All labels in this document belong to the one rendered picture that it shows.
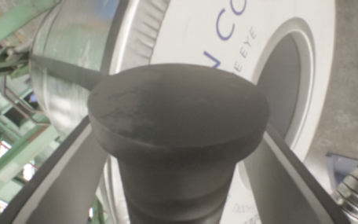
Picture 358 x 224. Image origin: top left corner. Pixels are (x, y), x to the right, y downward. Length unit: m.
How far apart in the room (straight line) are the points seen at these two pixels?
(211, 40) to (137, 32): 0.14
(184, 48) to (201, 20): 0.06
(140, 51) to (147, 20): 0.04
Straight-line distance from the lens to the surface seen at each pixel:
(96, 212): 1.54
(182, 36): 0.31
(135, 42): 0.26
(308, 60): 0.90
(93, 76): 0.31
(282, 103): 1.01
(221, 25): 0.38
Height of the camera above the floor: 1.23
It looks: 20 degrees down
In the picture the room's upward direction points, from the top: 137 degrees counter-clockwise
